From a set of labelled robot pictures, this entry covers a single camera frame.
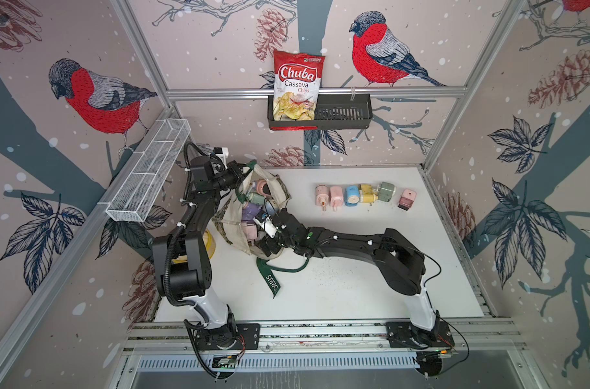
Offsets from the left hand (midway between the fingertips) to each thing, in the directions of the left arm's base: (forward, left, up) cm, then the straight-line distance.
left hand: (257, 160), depth 84 cm
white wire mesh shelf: (-17, +35, +2) cm, 39 cm away
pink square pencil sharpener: (+1, -61, -24) cm, 65 cm away
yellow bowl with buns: (-19, +21, -27) cm, 39 cm away
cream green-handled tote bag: (-2, 0, -17) cm, 17 cm away
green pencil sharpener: (+4, -52, -23) cm, 57 cm away
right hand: (-19, -1, -18) cm, 26 cm away
